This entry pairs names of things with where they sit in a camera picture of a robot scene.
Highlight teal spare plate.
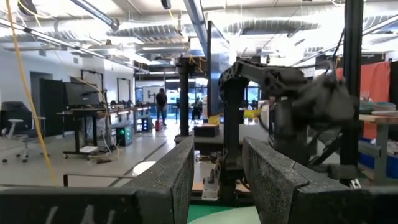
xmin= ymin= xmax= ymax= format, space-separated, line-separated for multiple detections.
xmin=359 ymin=101 xmax=376 ymax=114

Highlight black box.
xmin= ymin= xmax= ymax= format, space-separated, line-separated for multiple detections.
xmin=193 ymin=124 xmax=221 ymax=138

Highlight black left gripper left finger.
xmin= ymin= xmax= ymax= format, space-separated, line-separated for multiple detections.
xmin=0 ymin=136 xmax=195 ymax=224

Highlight black standing desk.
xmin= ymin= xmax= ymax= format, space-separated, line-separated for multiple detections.
xmin=57 ymin=107 xmax=108 ymax=159

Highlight white spare plate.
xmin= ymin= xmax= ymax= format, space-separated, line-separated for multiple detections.
xmin=373 ymin=101 xmax=398 ymax=118

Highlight white stool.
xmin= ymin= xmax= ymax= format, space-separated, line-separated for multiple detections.
xmin=1 ymin=118 xmax=31 ymax=164

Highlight black pillar post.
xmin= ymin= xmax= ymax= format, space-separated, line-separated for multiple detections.
xmin=175 ymin=57 xmax=195 ymax=144

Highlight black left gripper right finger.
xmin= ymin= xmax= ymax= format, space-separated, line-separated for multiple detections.
xmin=242 ymin=136 xmax=398 ymax=224

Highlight light green plate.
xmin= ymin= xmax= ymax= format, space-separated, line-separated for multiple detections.
xmin=187 ymin=205 xmax=261 ymax=224

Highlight person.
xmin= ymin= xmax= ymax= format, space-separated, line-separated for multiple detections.
xmin=190 ymin=97 xmax=203 ymax=123
xmin=155 ymin=88 xmax=169 ymax=127

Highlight computer tower green light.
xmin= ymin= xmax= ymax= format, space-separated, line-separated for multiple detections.
xmin=115 ymin=124 xmax=134 ymax=147

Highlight black computer monitor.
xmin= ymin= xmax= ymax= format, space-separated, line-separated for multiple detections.
xmin=63 ymin=82 xmax=101 ymax=109

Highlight black chair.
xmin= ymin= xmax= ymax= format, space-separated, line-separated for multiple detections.
xmin=0 ymin=101 xmax=34 ymax=138

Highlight orange curtain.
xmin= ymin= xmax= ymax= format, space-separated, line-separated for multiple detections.
xmin=336 ymin=61 xmax=392 ymax=141

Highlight yellow hanging cable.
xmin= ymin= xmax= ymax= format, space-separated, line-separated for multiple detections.
xmin=5 ymin=0 xmax=58 ymax=187

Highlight large black screen panel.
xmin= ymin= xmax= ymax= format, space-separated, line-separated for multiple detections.
xmin=206 ymin=20 xmax=238 ymax=118

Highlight wooden table grey legs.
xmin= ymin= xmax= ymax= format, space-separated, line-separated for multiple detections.
xmin=358 ymin=113 xmax=398 ymax=186

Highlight black aluminium frame post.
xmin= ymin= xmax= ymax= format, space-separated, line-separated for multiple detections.
xmin=340 ymin=0 xmax=365 ymax=187

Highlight aluminium mounting bracket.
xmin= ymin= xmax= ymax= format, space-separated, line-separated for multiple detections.
xmin=201 ymin=162 xmax=221 ymax=202

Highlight blue storage bin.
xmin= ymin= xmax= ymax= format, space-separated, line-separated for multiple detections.
xmin=358 ymin=151 xmax=398 ymax=180

